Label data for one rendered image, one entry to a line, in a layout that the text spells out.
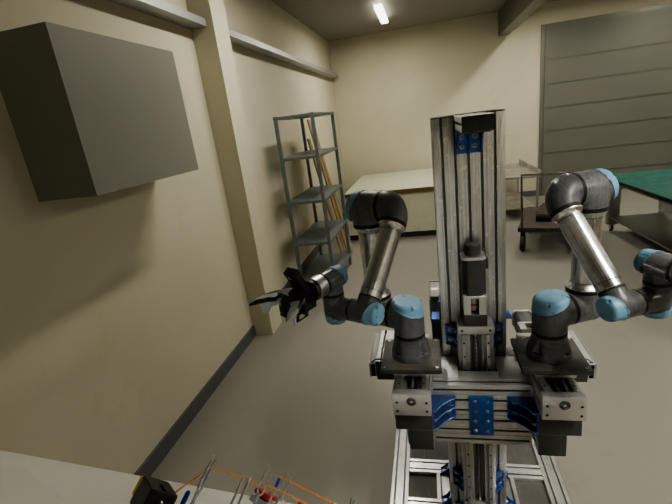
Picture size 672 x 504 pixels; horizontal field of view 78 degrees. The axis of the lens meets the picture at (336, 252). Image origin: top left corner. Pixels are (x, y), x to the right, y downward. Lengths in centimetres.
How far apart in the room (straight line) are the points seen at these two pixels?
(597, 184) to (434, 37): 834
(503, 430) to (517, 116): 844
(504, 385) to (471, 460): 51
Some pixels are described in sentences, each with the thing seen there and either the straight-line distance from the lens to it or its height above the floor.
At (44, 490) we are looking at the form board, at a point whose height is 157.
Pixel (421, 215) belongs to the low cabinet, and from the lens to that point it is 723.
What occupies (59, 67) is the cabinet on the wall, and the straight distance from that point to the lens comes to 235.
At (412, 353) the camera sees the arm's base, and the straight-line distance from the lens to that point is 162.
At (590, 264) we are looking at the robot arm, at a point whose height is 157.
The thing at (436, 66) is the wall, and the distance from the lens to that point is 965.
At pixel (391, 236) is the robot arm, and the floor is 167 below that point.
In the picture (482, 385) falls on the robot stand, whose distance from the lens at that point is 169.
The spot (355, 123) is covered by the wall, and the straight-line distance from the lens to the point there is 973.
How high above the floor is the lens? 206
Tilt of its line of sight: 17 degrees down
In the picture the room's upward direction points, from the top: 8 degrees counter-clockwise
